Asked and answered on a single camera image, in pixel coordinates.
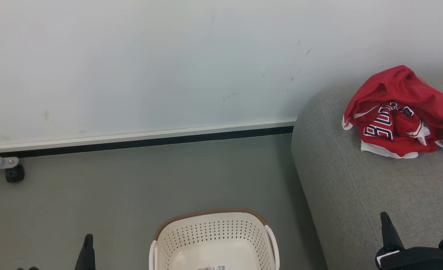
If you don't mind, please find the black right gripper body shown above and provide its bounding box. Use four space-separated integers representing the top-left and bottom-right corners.
375 238 443 270

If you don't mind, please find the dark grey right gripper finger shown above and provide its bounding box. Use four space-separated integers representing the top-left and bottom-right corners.
380 211 406 252

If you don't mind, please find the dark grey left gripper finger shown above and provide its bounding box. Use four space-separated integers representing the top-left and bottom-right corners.
74 234 96 270

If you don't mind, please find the red basketball jersey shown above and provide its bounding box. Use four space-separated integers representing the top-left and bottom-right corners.
342 65 443 159

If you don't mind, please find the cream perforated laundry basket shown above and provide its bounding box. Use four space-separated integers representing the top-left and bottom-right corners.
149 208 280 270

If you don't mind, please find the grey fabric sofa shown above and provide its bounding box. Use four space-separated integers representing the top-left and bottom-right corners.
291 73 443 270

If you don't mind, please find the black caster wheel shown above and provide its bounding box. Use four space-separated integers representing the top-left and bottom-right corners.
5 165 25 183

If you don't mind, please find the white partition board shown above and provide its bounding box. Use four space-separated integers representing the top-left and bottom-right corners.
0 0 443 158

